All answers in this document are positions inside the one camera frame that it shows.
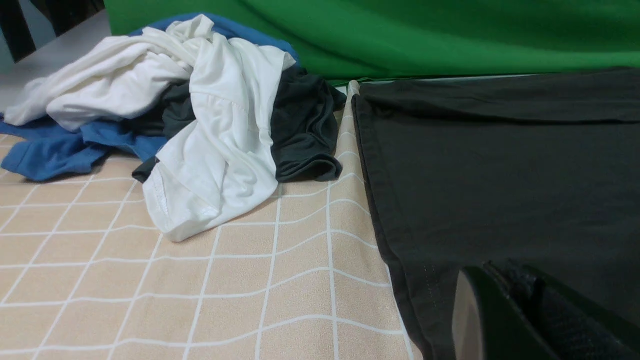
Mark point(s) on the dark teal crumpled shirt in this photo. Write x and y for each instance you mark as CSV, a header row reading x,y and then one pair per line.
x,y
303,127

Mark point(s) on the blue crumpled shirt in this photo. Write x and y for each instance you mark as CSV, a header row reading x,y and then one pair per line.
x,y
49,151

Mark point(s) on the beige grid tablecloth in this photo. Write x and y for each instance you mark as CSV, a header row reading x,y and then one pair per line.
x,y
85,275

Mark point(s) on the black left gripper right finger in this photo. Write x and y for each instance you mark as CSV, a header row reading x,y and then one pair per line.
x,y
564,324

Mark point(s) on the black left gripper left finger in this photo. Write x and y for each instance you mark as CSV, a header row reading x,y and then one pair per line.
x,y
486,324

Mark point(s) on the green backdrop cloth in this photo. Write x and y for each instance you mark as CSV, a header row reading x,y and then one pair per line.
x,y
383,39

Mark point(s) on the dark gray long-sleeve shirt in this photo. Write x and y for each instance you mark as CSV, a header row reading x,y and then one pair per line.
x,y
536,170

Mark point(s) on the white crumpled shirt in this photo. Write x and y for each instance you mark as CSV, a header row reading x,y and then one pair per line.
x,y
215,169

